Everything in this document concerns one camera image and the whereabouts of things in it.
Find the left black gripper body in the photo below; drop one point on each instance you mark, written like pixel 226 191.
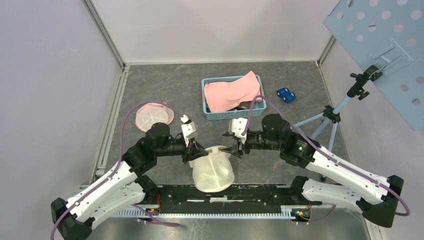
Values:
pixel 181 149

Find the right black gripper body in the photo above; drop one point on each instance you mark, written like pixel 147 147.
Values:
pixel 255 140

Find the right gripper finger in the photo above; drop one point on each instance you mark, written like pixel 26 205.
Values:
pixel 235 136
pixel 235 152

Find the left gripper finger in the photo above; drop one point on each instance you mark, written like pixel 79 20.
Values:
pixel 193 156
pixel 197 150

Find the pink bra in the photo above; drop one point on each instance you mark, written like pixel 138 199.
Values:
pixel 222 96

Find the white mesh laundry bag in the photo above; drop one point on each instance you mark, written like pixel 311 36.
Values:
pixel 153 113

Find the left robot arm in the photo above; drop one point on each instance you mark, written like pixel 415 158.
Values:
pixel 126 184

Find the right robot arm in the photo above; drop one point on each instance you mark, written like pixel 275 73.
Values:
pixel 374 196

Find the beige bra in basket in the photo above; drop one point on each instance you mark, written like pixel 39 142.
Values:
pixel 245 105

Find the light blue plastic basket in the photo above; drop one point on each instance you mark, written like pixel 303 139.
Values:
pixel 223 115

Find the blue toy car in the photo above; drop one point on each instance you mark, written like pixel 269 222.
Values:
pixel 286 95

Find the blue tripod stand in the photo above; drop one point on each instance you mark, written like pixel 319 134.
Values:
pixel 331 115

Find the blue perforated panel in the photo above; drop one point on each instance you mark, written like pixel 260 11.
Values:
pixel 387 34

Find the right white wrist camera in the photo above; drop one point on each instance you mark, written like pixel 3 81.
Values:
pixel 237 127

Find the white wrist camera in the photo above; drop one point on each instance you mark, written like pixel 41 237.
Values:
pixel 237 127
pixel 189 129

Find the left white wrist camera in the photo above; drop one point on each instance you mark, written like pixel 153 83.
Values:
pixel 189 129

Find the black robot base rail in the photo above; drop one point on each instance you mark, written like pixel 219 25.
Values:
pixel 236 199

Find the white cable tray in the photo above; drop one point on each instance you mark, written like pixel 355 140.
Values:
pixel 284 214

